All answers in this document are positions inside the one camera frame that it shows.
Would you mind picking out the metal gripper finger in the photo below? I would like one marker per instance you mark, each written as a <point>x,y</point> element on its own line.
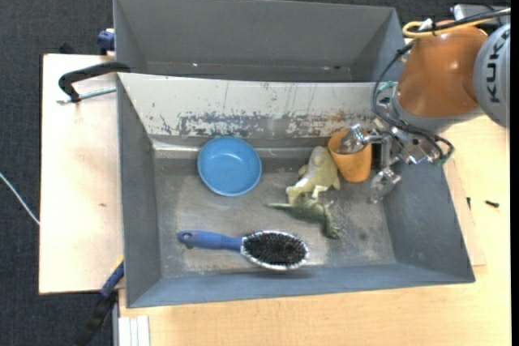
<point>383,181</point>
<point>353,139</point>

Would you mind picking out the orange cup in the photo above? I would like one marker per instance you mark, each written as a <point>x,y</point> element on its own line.
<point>354,166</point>

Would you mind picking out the pale yellow toy frog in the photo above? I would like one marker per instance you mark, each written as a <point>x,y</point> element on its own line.
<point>318,174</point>

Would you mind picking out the green toy dinosaur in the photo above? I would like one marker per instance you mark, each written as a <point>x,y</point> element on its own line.
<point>314,210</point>

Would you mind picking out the small black screw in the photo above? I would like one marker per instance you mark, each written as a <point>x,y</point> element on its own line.
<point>492,204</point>

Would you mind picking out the blue bowl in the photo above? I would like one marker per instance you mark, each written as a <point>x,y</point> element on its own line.
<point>229,166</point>

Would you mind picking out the blue hairbrush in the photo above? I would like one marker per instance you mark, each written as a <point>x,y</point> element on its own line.
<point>271,249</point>

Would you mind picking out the grey metal bin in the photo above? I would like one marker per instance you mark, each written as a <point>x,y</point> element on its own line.
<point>227,210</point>

